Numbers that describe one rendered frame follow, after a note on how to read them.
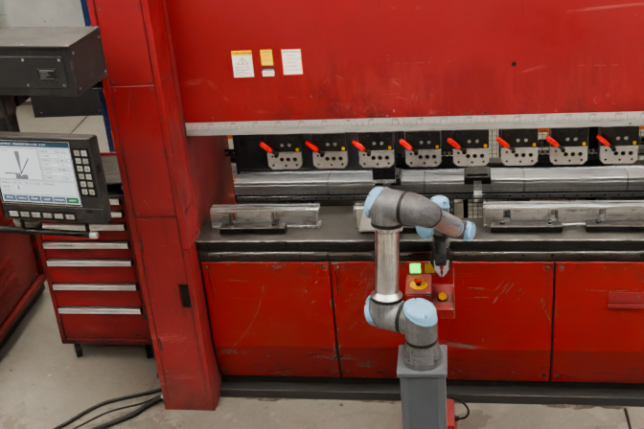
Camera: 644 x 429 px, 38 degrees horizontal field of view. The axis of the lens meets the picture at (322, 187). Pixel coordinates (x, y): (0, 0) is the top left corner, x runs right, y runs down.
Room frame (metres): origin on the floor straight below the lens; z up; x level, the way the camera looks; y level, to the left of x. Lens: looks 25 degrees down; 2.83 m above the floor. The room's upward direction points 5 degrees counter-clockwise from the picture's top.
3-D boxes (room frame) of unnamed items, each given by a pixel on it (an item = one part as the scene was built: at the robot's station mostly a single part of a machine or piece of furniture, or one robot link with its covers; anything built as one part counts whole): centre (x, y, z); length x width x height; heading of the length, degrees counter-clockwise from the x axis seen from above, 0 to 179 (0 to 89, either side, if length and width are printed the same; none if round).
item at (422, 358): (2.80, -0.31, 0.82); 0.15 x 0.15 x 0.10
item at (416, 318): (2.80, -0.30, 0.94); 0.13 x 0.12 x 0.14; 57
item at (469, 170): (3.76, -0.70, 1.01); 0.26 x 0.12 x 0.05; 170
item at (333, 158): (3.72, -0.05, 1.26); 0.15 x 0.09 x 0.17; 80
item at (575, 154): (3.54, -1.04, 1.26); 0.15 x 0.09 x 0.17; 80
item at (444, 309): (3.31, -0.41, 0.75); 0.20 x 0.16 x 0.18; 81
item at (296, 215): (3.78, 0.27, 0.92); 0.50 x 0.06 x 0.10; 80
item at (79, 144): (3.32, 1.03, 1.42); 0.45 x 0.12 x 0.36; 72
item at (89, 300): (4.29, 1.14, 0.50); 0.50 x 0.50 x 1.00; 80
